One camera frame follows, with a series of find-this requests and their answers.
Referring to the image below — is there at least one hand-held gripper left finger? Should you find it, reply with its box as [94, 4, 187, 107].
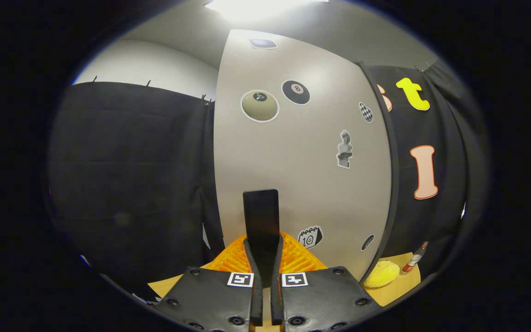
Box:
[155, 233, 264, 332]

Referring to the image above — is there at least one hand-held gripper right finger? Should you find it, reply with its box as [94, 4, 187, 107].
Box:
[270, 232, 381, 332]

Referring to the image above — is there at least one black cabinet door handle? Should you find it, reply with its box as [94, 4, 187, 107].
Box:
[243, 189, 280, 277]

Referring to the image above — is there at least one beige shoe cabinet door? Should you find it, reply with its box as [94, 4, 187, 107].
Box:
[213, 29, 393, 282]

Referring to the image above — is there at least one dark grey shoe cabinet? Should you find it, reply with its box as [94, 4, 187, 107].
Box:
[201, 62, 401, 283]

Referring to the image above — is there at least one yellow plush toy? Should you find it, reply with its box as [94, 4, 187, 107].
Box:
[363, 261, 401, 288]

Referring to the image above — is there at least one red white bottle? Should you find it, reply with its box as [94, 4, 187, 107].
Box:
[401, 241, 429, 276]

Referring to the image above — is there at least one black backdrop cloth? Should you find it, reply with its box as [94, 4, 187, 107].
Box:
[47, 60, 483, 296]

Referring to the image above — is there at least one large ceiling light panel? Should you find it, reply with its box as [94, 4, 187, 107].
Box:
[203, 0, 330, 21]

